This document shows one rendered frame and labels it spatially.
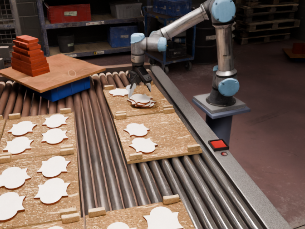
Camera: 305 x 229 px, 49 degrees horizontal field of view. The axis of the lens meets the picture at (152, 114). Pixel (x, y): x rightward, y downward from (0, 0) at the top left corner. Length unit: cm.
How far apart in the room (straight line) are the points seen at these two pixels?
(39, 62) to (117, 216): 128
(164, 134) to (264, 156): 181
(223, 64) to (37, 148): 106
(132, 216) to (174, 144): 50
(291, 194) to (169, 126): 150
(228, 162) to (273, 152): 190
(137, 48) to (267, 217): 106
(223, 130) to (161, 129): 59
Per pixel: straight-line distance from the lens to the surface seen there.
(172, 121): 177
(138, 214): 121
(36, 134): 175
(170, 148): 154
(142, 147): 153
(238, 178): 144
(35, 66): 220
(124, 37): 602
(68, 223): 122
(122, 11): 591
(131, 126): 171
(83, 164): 150
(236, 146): 339
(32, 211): 129
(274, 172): 313
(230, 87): 190
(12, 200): 135
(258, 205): 133
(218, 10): 178
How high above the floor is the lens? 178
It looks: 27 degrees down
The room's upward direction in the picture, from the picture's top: straight up
